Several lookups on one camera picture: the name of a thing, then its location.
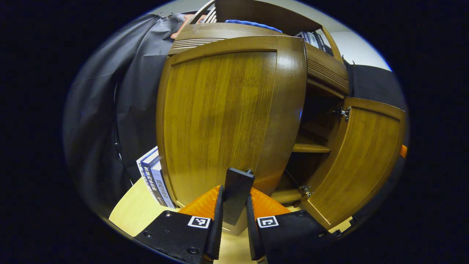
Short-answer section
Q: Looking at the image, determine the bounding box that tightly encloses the black backdrop cloth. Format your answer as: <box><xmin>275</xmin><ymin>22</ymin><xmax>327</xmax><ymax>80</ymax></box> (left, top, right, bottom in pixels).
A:
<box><xmin>63</xmin><ymin>11</ymin><xmax>408</xmax><ymax>224</ymax></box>

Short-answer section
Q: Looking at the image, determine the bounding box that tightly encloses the black book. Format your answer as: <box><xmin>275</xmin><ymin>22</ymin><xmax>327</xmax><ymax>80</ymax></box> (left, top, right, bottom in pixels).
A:
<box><xmin>313</xmin><ymin>30</ymin><xmax>335</xmax><ymax>56</ymax></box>

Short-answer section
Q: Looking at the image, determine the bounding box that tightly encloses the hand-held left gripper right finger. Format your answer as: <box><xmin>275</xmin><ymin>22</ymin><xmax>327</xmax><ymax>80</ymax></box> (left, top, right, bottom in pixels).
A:
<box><xmin>245</xmin><ymin>187</ymin><xmax>339</xmax><ymax>264</ymax></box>

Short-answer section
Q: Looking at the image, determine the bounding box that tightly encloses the light grey book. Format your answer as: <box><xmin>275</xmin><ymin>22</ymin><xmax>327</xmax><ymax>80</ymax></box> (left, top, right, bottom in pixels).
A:
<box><xmin>306</xmin><ymin>31</ymin><xmax>321</xmax><ymax>48</ymax></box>

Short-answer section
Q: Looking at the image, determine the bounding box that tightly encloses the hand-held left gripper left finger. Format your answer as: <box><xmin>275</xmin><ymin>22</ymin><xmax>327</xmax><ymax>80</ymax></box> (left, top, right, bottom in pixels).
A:
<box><xmin>134</xmin><ymin>184</ymin><xmax>224</xmax><ymax>264</ymax></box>

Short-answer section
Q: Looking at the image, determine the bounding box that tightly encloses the dark blue spine book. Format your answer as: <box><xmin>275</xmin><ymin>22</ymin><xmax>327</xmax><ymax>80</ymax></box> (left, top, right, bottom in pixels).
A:
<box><xmin>140</xmin><ymin>150</ymin><xmax>167</xmax><ymax>206</ymax></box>

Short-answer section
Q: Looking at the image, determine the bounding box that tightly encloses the blue folded towel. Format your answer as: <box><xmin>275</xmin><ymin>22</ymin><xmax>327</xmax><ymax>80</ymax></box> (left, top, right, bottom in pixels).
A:
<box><xmin>224</xmin><ymin>19</ymin><xmax>283</xmax><ymax>33</ymax></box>

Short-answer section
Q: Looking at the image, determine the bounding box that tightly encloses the wooden inner shelf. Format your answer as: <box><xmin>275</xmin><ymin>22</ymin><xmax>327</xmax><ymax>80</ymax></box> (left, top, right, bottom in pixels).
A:
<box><xmin>292</xmin><ymin>134</ymin><xmax>331</xmax><ymax>154</ymax></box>

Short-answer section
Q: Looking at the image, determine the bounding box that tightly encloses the wooden shoe cabinet door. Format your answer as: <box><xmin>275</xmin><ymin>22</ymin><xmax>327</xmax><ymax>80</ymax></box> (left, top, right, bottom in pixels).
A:
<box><xmin>156</xmin><ymin>35</ymin><xmax>307</xmax><ymax>236</ymax></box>
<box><xmin>300</xmin><ymin>97</ymin><xmax>406</xmax><ymax>230</ymax></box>

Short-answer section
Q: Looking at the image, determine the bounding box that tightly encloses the white cover book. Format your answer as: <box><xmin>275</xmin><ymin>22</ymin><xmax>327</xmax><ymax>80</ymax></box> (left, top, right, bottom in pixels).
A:
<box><xmin>136</xmin><ymin>146</ymin><xmax>159</xmax><ymax>195</ymax></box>

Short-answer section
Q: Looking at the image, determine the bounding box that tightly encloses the light blue cover book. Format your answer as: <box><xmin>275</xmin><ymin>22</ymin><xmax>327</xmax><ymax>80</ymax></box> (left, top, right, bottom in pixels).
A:
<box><xmin>149</xmin><ymin>159</ymin><xmax>177</xmax><ymax>209</ymax></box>

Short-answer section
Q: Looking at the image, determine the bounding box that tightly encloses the black door handle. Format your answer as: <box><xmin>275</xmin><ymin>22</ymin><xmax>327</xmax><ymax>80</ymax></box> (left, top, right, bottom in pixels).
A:
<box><xmin>223</xmin><ymin>168</ymin><xmax>255</xmax><ymax>226</ymax></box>

